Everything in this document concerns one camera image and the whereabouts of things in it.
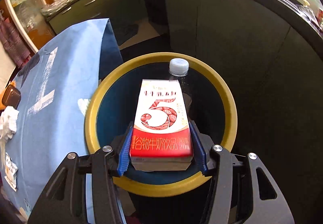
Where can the red white milk carton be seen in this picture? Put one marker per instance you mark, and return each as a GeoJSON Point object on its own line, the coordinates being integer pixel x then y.
{"type": "Point", "coordinates": [161, 139]}

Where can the brown plastic tray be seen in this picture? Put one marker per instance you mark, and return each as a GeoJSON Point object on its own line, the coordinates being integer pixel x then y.
{"type": "Point", "coordinates": [11, 97]}

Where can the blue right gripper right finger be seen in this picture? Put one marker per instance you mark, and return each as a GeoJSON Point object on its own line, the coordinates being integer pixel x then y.
{"type": "Point", "coordinates": [199, 152]}

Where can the orange foam fruit net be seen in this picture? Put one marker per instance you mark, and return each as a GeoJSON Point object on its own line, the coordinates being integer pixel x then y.
{"type": "Point", "coordinates": [2, 107]}

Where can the plastic bag on counter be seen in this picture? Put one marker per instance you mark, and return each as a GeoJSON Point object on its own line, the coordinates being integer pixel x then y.
{"type": "Point", "coordinates": [50, 9]}

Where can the silver snack wrapper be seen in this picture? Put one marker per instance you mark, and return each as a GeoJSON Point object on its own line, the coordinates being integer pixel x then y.
{"type": "Point", "coordinates": [11, 170]}

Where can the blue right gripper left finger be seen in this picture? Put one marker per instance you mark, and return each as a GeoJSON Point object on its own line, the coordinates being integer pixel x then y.
{"type": "Point", "coordinates": [124, 151]}

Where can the green lower cabinets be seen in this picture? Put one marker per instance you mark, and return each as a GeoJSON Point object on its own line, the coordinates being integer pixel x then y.
{"type": "Point", "coordinates": [267, 51]}

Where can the glass sliding door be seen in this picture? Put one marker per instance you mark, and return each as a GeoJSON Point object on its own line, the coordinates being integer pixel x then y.
{"type": "Point", "coordinates": [30, 22]}

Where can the dark floor mat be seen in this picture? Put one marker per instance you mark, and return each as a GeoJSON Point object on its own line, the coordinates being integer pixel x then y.
{"type": "Point", "coordinates": [124, 33]}

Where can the hanging plaid apron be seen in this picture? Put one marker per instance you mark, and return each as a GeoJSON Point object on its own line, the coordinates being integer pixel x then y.
{"type": "Point", "coordinates": [13, 44]}

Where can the white tissue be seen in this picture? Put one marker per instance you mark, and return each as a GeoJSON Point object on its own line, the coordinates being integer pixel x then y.
{"type": "Point", "coordinates": [8, 123]}

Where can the black bin yellow rim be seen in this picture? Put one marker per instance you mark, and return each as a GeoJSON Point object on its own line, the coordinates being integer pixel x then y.
{"type": "Point", "coordinates": [189, 183]}

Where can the clear plastic water bottle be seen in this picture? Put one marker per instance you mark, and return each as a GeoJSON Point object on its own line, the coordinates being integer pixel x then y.
{"type": "Point", "coordinates": [178, 69]}

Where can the blue tablecloth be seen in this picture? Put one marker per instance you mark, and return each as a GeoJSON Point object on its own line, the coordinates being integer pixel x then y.
{"type": "Point", "coordinates": [56, 87]}

